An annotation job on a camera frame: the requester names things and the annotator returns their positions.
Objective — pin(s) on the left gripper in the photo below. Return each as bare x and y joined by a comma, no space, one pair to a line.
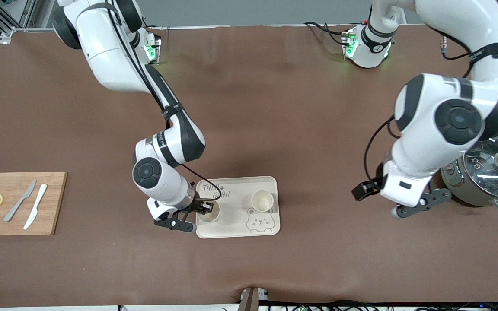
365,188

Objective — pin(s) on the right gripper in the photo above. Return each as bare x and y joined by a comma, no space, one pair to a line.
197,204

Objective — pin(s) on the white IKEA cup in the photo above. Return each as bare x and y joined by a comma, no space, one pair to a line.
212,214
262,201

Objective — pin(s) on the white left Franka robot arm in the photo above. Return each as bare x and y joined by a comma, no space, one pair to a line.
465,26

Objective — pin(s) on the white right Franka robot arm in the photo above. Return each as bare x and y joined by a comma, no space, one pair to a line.
106,52

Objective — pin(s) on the cream bear print tray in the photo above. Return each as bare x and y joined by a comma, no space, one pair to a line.
231,229

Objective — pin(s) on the grey electric pot glass lid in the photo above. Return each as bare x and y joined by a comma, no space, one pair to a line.
491,172

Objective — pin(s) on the bamboo cutting board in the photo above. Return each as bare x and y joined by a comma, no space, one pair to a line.
56,216

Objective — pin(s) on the white plastic knife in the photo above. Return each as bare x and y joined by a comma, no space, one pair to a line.
36,203

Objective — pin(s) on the grey plastic knife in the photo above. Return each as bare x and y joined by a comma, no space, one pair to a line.
27,192

